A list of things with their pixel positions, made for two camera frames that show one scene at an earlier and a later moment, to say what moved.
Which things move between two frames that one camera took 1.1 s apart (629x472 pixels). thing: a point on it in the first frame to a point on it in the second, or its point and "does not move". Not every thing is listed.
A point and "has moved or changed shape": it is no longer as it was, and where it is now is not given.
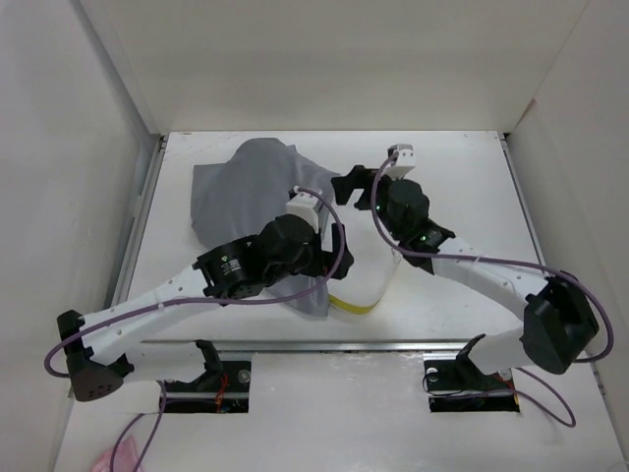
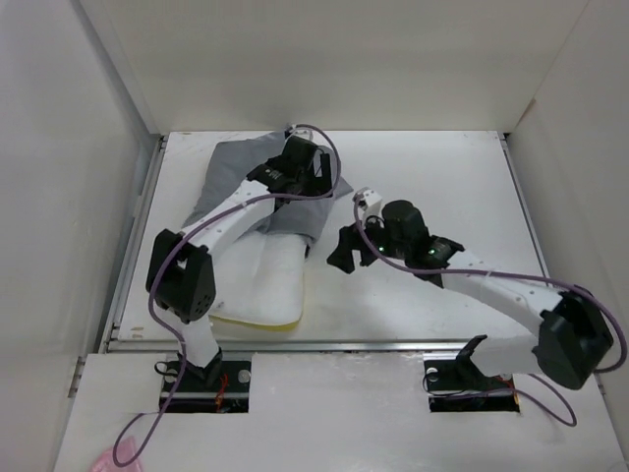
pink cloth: (125, 459) does not move
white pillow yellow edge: (375, 263) has moved or changed shape
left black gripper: (323, 262) to (319, 187)
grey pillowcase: (236, 200) has moved or changed shape
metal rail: (347, 345) does not move
